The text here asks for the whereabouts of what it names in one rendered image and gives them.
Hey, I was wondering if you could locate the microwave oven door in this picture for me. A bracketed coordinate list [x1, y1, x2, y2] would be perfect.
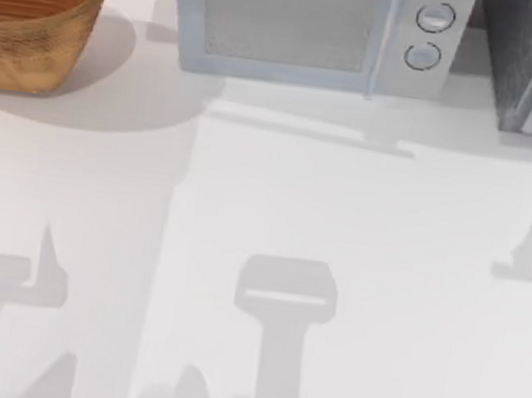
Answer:
[163, 0, 409, 99]

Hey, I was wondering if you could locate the round microwave knob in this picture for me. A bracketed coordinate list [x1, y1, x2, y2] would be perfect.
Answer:
[401, 38, 444, 75]
[413, 0, 458, 37]

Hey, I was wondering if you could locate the pale microwave oven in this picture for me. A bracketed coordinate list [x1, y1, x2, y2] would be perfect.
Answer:
[160, 0, 479, 112]

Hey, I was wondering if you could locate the microwave door handle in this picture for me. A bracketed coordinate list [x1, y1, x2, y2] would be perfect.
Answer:
[364, 0, 401, 102]

